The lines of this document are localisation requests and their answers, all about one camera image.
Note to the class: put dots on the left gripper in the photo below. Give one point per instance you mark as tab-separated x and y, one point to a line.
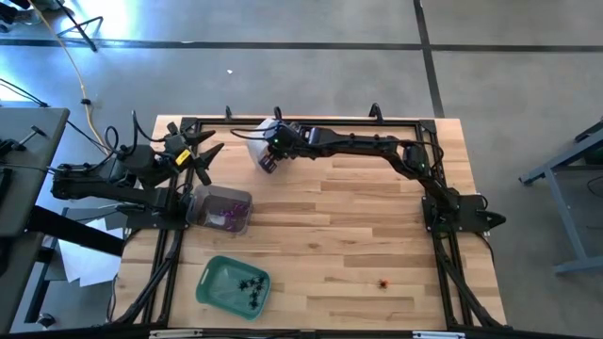
187	154

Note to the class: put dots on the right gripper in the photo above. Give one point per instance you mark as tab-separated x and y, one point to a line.
289	139

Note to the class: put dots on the beige plastic bin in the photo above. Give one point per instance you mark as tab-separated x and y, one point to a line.
258	146

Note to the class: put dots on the green plastic bin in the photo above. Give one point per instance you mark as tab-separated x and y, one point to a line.
216	292

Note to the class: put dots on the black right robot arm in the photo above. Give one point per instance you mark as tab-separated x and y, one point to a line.
377	143

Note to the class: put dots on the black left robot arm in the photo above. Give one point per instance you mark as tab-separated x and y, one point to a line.
94	186

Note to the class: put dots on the yellow tape label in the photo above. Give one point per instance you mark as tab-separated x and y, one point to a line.
183	157

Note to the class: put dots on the clear grey plastic bin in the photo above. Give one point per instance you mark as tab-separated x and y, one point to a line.
207	221

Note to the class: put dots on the black support beam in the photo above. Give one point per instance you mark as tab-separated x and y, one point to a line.
70	228

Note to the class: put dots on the white paper sheets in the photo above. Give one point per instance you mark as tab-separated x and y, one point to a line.
89	268

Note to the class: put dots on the dark grey desk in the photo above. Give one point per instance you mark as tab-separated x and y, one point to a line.
33	188

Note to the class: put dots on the black tripod stand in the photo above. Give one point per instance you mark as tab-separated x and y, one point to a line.
75	23

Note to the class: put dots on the black aluminium rig frame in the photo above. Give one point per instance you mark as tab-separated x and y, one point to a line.
212	122

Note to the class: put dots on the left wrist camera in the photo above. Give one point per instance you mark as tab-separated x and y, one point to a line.
140	162

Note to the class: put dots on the silver metal bracket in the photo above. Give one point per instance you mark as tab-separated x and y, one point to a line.
438	335
176	334

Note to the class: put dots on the blue-grey desk frame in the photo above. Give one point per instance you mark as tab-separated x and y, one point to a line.
579	266

